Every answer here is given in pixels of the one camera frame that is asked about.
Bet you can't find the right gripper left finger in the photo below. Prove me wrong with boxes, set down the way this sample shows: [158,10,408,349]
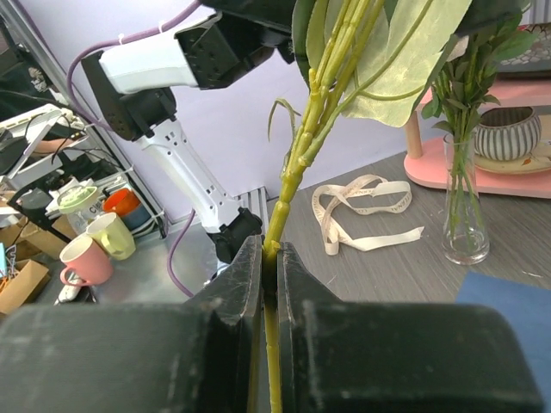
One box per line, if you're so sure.
[1,236,263,412]

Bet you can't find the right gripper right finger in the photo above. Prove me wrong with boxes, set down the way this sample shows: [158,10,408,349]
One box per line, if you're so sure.
[277,243,543,412]

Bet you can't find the beige printed ribbon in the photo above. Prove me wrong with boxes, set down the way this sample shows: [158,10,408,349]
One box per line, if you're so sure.
[311,174,424,256]

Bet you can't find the blue wrapping paper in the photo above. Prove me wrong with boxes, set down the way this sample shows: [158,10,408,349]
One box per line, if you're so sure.
[455,272,551,412]

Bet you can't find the yellow flower stem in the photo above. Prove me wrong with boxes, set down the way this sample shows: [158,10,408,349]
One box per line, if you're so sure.
[263,1,471,412]

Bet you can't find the flower bouquet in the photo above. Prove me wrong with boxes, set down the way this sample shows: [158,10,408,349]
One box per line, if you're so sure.
[420,8,539,242]

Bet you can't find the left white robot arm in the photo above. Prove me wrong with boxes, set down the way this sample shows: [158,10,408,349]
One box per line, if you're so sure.
[81,1,294,263]

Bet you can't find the clear glass vase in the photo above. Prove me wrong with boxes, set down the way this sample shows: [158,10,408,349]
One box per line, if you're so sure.
[442,134,490,266]

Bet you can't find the pale yellow mug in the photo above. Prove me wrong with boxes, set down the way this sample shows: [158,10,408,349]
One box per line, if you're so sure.
[85,213,136,261]

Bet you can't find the pink mug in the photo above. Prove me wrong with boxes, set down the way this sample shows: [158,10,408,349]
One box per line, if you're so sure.
[59,235,114,287]

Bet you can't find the orange and blue bowls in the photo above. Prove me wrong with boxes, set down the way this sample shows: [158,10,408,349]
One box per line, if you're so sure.
[102,188,151,231]

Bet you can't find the clear jar green lid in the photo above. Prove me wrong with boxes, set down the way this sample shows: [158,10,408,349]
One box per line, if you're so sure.
[57,185,103,235]

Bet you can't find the cardboard box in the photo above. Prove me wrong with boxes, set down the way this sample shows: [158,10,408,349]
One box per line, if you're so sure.
[1,260,50,316]

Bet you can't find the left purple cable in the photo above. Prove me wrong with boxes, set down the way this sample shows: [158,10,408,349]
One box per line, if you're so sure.
[67,0,203,299]

